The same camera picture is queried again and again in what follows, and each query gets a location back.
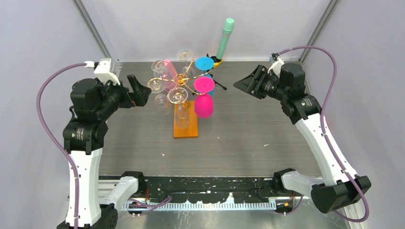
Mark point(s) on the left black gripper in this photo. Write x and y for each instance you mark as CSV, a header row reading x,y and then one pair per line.
x,y
143,91

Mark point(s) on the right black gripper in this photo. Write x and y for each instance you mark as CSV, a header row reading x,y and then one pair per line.
x,y
250,84

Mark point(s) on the clear flute glass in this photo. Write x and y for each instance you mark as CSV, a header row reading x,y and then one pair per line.
x,y
178,96

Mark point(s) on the magenta plastic wine glass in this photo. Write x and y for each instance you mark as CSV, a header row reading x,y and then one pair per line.
x,y
204,105

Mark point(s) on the clear wine glass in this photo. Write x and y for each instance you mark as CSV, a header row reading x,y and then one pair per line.
x,y
160,100

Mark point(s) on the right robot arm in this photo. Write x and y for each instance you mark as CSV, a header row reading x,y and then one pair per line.
x,y
340,185

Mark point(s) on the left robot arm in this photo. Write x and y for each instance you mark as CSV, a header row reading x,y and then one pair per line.
x,y
94,102

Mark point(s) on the light pink plastic glass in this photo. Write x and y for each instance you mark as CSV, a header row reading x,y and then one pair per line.
x,y
169,73

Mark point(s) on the blue plastic wine glass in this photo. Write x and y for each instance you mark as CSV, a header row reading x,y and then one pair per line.
x,y
204,83

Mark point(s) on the orange wooden rack base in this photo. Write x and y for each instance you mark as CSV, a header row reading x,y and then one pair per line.
x,y
192,130

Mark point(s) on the clear glass back left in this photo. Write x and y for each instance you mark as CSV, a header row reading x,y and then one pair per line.
x,y
159,69

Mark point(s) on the mint green cylinder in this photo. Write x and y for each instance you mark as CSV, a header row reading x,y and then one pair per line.
x,y
226,32

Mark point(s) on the clear glass back centre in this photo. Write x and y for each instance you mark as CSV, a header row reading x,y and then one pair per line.
x,y
186,56

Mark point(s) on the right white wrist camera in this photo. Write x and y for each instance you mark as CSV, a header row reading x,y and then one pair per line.
x,y
275,68

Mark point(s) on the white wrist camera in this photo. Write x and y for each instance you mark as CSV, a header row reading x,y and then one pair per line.
x,y
275,68
108,70

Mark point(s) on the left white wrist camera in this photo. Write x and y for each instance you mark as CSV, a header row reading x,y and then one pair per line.
x,y
108,70

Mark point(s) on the gold wire glass rack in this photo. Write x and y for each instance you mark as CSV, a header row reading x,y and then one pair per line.
x,y
182,80

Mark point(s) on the black base frame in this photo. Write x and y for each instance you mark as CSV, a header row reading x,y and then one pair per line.
x,y
209,190

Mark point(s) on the slotted metal rail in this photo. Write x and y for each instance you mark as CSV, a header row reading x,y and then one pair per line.
x,y
217,206

